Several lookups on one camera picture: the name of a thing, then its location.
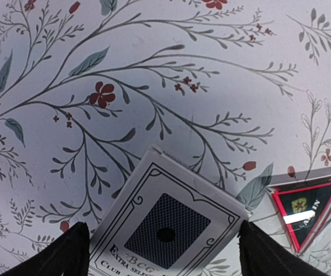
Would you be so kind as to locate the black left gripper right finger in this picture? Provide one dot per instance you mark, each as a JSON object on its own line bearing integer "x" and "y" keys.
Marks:
{"x": 260, "y": 254}

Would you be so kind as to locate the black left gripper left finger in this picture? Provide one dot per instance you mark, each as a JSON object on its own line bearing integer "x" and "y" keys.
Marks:
{"x": 67, "y": 255}

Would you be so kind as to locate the red black triangular card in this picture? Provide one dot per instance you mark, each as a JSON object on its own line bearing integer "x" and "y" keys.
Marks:
{"x": 303, "y": 200}

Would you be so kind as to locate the white playing card box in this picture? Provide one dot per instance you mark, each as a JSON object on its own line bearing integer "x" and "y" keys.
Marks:
{"x": 166, "y": 220}

